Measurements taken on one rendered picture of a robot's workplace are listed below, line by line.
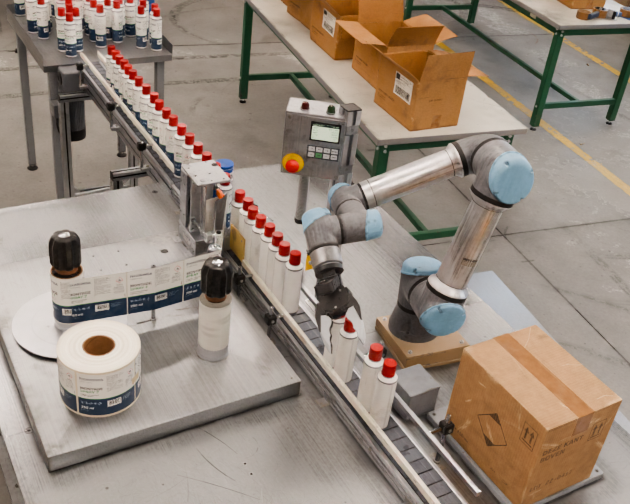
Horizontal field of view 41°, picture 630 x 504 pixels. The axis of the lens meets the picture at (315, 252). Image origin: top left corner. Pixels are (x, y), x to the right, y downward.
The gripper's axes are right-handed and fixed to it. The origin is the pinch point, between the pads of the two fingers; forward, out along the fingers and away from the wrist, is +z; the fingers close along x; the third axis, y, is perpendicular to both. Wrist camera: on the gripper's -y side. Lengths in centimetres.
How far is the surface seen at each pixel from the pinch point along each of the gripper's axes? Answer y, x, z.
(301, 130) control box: 8, -1, -63
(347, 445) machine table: 26.3, 10.5, 18.2
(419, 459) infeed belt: 24.5, -6.6, 26.4
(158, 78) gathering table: 141, 84, -197
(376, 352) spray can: 13.6, -4.6, 0.4
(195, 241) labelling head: 42, 46, -58
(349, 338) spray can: 20.0, 2.2, -6.9
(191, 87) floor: 292, 115, -295
